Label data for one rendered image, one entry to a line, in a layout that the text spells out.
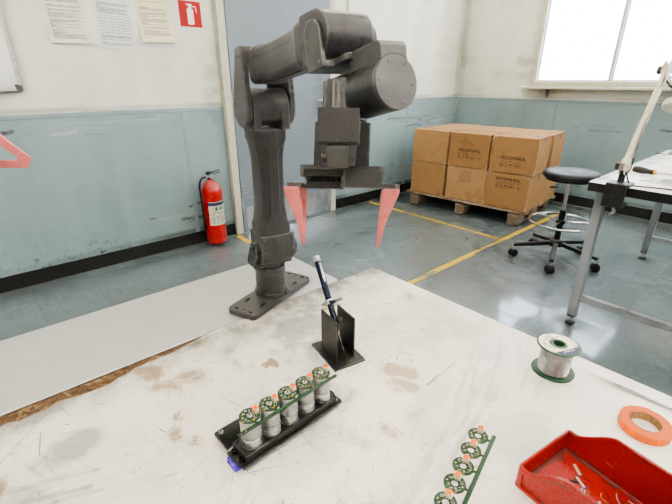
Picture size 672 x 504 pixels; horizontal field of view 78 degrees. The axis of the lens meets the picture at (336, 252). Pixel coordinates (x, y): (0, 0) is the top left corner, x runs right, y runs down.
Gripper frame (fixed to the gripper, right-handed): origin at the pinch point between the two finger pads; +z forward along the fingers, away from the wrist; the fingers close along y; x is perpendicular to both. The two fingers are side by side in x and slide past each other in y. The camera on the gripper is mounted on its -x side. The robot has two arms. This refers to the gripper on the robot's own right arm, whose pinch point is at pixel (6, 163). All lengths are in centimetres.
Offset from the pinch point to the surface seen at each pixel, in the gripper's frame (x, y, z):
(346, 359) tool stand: 14, -5, 52
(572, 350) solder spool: -2, -18, 79
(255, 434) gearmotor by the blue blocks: 18.0, -20.4, 36.2
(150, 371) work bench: 25.8, 1.4, 23.7
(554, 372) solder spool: 2, -18, 79
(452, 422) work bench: 12, -21, 62
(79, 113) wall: 8, 232, -51
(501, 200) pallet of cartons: -45, 243, 267
